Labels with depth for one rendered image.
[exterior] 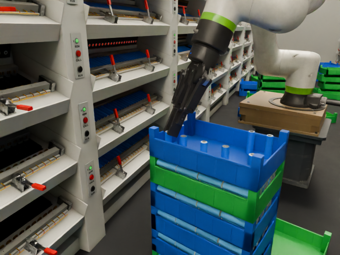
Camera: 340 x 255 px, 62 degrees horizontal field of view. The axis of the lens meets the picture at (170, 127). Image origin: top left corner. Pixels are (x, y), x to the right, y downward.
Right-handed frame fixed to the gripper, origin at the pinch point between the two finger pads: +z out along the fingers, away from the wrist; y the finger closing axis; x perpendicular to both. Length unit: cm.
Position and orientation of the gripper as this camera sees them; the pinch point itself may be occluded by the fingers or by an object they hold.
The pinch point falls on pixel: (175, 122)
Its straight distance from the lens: 74.0
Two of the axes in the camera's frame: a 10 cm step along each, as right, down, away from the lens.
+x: -8.3, -2.8, -4.8
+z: -3.9, 9.1, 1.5
